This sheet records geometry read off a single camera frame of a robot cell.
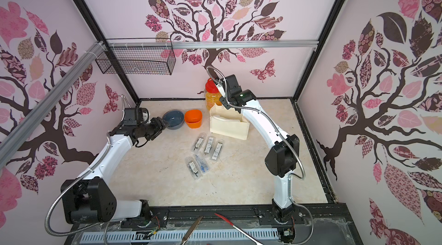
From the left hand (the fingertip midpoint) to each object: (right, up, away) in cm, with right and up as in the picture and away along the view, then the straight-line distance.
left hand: (166, 129), depth 84 cm
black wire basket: (-35, +47, +37) cm, 69 cm away
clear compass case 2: (+13, -20, +3) cm, 24 cm away
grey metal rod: (+15, -42, -14) cm, 47 cm away
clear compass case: (+15, -9, +13) cm, 21 cm away
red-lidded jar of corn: (+22, +20, +22) cm, 37 cm away
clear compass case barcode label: (+21, -9, +13) cm, 26 cm away
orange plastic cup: (+9, +5, +22) cm, 25 cm away
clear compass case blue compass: (+18, -19, +4) cm, 27 cm away
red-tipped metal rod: (+42, -44, -18) cm, 63 cm away
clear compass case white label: (+25, -13, +9) cm, 29 cm away
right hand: (+32, +18, +1) cm, 37 cm away
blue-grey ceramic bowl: (-2, +5, +22) cm, 23 cm away
